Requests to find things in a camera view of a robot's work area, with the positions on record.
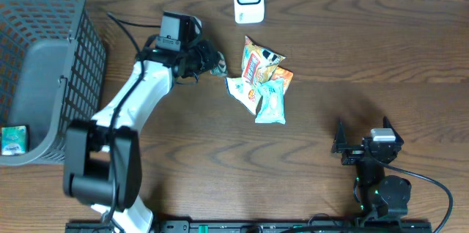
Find dark green round packet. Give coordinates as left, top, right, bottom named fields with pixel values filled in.
left=210, top=51, right=228, bottom=77

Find yellow red snack bag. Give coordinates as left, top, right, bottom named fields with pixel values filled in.
left=225, top=36, right=286, bottom=115

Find light teal snack packet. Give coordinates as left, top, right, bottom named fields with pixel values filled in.
left=255, top=78, right=286, bottom=125

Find orange snack packet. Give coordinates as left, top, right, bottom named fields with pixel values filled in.
left=270, top=67, right=294, bottom=94

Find teal white tissue packet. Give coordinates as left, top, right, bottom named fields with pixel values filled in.
left=1, top=125, right=28, bottom=156

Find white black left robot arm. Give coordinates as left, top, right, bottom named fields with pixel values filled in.
left=63, top=40, right=225, bottom=232

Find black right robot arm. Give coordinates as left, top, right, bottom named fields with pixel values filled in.
left=331, top=117, right=412, bottom=227

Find dark grey plastic mesh basket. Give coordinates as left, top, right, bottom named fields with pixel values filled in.
left=1, top=0, right=106, bottom=166

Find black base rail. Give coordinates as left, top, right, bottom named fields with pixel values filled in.
left=64, top=220, right=432, bottom=233

